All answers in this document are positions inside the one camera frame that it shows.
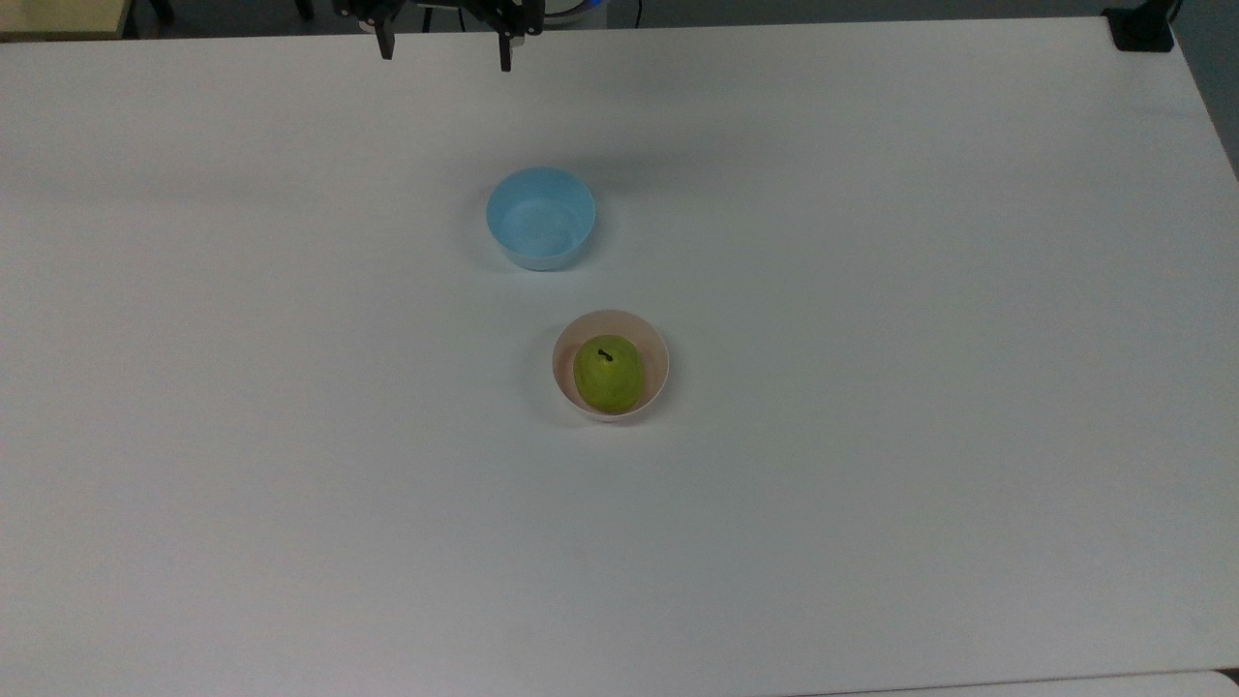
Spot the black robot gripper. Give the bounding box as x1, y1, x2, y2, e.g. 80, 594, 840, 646
333, 0, 544, 74

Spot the black clamped camera pole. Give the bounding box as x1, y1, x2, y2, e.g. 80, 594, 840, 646
1102, 0, 1184, 53

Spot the blue plastic bowl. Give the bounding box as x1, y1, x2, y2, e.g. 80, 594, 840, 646
485, 166, 597, 272

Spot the pink plastic bowl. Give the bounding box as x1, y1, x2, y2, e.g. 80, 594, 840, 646
551, 309, 671, 423

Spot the light wooden table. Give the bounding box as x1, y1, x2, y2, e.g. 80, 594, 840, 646
0, 0, 134, 43

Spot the green pear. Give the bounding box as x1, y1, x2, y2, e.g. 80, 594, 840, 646
572, 334, 647, 415

